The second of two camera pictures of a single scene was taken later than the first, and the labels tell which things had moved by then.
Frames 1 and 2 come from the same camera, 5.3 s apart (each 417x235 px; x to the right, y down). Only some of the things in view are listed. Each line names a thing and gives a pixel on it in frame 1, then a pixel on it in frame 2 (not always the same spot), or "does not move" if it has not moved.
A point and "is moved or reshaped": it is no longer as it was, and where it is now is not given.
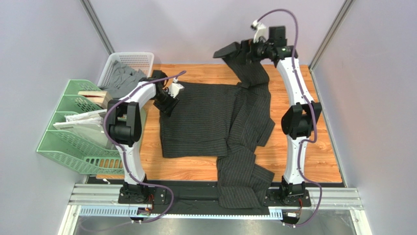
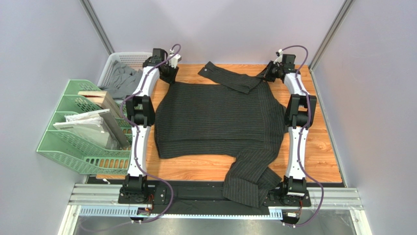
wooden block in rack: (99, 98) does not move
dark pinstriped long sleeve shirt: (225, 120) is moved or reshaped
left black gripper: (168, 108) -> (172, 78)
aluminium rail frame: (84, 197) does not move
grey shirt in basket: (122, 78) does not move
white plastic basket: (143, 61) does not move
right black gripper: (242, 50) -> (269, 73)
